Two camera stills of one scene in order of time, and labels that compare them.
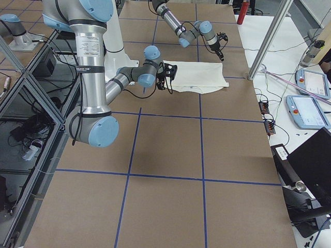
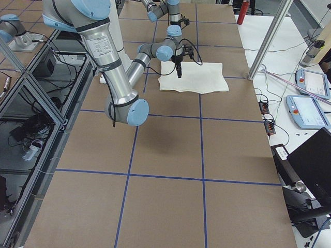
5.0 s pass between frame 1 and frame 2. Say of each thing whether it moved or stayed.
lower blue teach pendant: stayed
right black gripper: moved
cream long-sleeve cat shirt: stayed
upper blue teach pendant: stayed
